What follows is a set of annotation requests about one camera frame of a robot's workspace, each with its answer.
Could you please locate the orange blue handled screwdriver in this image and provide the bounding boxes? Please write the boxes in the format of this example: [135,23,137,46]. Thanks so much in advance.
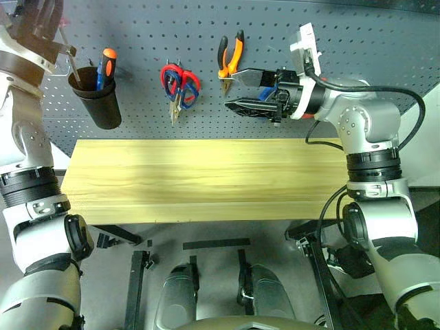
[96,47,118,92]

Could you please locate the dark handled scissors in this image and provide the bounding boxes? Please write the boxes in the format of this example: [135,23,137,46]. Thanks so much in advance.
[163,70,201,125]

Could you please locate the olive grey robot torso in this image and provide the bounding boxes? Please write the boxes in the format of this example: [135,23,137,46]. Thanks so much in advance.
[177,317,321,330]

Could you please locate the black right shoulder cable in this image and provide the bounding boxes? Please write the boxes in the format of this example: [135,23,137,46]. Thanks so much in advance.
[316,185,355,310]

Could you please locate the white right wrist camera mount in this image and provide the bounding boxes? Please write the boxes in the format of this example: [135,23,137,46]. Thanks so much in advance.
[289,22,325,121]

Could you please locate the grey rounded foot shell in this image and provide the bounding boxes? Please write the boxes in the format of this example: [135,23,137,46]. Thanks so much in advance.
[155,264,199,330]
[245,263,297,323]

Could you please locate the grey perforated pegboard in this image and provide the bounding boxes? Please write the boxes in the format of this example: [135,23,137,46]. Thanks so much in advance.
[0,0,440,160]

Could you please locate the black cup holder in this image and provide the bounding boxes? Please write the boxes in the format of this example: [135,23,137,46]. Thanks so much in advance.
[67,66,122,131]

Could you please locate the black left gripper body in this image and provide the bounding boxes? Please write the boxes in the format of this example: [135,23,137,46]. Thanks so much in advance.
[14,30,78,65]

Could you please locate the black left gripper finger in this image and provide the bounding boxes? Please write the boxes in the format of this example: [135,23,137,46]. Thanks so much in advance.
[35,0,65,41]
[12,0,36,36]

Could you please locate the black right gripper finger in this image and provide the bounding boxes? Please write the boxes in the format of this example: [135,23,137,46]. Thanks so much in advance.
[230,68,276,89]
[223,97,278,122]

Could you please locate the orange handled pliers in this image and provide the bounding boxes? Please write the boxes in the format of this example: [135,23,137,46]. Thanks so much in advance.
[217,29,245,98]

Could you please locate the red handled scissors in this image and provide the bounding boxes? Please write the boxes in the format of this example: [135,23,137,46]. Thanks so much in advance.
[159,64,202,126]

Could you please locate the blue tape roll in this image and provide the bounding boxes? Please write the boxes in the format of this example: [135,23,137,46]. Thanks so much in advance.
[256,86,278,105]

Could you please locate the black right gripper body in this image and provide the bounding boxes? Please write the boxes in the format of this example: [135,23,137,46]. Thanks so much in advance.
[272,68,304,126]

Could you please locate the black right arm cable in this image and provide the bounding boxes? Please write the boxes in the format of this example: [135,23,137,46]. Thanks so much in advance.
[303,56,427,153]

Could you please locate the black table leg frame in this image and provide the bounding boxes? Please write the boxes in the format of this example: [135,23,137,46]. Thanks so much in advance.
[97,224,156,330]
[285,219,345,330]

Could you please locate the black floor tape strip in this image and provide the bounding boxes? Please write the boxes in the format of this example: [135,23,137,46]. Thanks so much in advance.
[182,237,252,251]

